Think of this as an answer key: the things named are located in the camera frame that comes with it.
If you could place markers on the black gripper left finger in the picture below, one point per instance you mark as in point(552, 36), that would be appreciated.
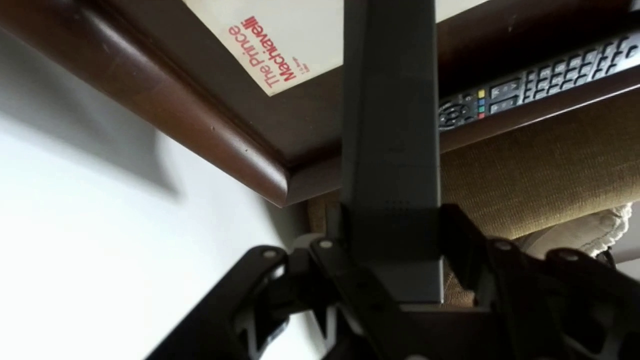
point(266, 300)

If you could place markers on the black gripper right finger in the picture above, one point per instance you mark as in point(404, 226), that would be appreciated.
point(552, 307)

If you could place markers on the short black remote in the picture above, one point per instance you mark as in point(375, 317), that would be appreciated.
point(391, 133)

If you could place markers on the long black remote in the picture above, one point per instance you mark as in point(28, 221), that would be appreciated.
point(546, 77)

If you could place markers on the white knit pillow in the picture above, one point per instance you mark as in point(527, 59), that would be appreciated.
point(580, 233)

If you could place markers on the olive brown sofa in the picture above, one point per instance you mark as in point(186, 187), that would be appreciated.
point(532, 167)

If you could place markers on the dark wooden side table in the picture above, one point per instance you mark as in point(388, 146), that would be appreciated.
point(167, 86)

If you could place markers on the white book red print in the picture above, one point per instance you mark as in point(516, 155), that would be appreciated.
point(287, 33)

